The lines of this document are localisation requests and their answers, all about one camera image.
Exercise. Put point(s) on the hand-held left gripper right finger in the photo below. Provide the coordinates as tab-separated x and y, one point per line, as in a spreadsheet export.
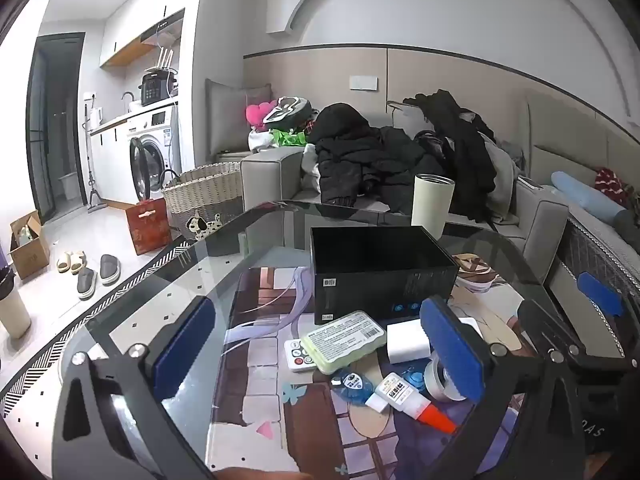
452	347

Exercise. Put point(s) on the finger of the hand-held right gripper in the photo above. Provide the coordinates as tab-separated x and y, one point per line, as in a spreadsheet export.
600	292
550	327

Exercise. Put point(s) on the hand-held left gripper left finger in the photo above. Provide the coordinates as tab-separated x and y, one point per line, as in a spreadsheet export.
185	347

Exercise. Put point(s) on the white tape roll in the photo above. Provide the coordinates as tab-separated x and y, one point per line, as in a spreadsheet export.
435	377

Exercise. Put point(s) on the black box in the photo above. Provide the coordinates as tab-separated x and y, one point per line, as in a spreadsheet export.
380	280

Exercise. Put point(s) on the green and white case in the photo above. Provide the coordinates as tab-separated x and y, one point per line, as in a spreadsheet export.
345	342

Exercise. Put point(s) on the dark checked blanket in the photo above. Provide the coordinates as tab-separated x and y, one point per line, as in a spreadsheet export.
595	250

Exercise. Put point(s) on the white charger adapter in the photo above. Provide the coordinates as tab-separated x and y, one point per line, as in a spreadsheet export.
407	340

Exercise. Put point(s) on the small blue bottle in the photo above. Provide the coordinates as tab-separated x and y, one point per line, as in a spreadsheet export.
412	377

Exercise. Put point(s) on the glue bottle orange cap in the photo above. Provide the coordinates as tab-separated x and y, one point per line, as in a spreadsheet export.
395	392

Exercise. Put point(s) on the printed desk mat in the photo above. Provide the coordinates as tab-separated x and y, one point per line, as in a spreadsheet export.
260	360

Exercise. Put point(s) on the blue bolster pillow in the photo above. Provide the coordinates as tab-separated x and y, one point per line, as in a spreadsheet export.
585	195

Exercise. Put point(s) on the blue bottle white cap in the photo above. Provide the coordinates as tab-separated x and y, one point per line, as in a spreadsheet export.
352	384

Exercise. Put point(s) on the grey slipper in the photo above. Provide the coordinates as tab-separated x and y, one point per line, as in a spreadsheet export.
110	267
87	282

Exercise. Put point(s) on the white remote control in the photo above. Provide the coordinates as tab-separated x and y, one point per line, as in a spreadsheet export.
295	355

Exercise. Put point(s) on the red patterned cloth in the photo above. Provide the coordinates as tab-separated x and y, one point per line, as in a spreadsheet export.
610	182

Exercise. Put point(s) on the spotted dog figure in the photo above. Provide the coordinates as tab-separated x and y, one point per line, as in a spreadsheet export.
202	225

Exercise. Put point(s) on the red wooden box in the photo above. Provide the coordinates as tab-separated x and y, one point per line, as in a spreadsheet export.
147	227

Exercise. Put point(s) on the beige slipper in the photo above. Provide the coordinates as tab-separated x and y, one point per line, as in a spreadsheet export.
64	263
78	261

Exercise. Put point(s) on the white tumbler cup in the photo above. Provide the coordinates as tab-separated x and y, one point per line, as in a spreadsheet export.
430	205

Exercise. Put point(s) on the black and white rug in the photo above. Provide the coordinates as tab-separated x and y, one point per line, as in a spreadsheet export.
30	375

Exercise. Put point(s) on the wicker basket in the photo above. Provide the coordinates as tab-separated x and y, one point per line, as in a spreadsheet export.
205	190

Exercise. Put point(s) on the grey upholstered headboard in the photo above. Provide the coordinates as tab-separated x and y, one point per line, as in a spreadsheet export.
575	130

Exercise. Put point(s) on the mop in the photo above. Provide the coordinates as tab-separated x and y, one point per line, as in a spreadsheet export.
94	200

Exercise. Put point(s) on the beige cup black lid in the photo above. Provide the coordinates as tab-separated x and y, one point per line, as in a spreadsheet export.
14	315

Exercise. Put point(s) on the cardboard box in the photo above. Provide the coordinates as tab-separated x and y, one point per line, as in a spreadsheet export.
30	257

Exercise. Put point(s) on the grey sofa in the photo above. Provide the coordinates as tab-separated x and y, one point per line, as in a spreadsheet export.
270	175

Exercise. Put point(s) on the black puffer jacket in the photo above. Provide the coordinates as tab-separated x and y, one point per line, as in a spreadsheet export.
380	165

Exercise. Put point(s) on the black coat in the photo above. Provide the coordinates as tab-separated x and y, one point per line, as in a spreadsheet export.
460	150

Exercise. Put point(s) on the white trash bin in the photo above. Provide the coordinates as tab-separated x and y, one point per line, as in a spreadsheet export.
69	185

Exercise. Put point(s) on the white base cabinet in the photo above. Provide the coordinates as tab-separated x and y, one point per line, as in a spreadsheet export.
110	160

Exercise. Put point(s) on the white washing machine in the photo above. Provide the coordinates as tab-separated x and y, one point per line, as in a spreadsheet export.
160	135

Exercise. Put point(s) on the white plastic bag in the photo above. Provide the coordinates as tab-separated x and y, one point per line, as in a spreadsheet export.
260	140

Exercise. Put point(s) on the grey cushion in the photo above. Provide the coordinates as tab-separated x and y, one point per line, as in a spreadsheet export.
227	120

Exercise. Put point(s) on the green bag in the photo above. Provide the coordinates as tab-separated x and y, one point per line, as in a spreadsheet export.
287	138

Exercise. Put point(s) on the pink plush toy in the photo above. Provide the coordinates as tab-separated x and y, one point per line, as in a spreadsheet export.
255	112

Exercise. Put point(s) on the white kettle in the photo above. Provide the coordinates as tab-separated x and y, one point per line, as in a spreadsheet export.
96	117

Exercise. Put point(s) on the black fleece garment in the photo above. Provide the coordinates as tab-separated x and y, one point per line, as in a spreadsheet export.
340	120

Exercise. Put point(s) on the black and white backpack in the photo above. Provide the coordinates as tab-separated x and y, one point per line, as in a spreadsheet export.
287	110

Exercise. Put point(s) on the sink faucet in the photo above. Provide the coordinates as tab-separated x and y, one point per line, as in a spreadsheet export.
127	95

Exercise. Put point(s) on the black air fryer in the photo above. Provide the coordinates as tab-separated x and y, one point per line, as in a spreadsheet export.
155	87

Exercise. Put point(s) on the dark glass door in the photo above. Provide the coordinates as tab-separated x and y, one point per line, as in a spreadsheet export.
40	125

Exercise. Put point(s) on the white router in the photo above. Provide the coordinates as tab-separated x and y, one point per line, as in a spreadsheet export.
160	67

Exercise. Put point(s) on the range hood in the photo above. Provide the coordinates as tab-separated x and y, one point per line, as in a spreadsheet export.
162	30

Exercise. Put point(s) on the white wall switch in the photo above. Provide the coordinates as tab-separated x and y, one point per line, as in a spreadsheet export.
364	83

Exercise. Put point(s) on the white wall cabinet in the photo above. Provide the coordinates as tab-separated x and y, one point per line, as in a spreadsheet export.
125	35

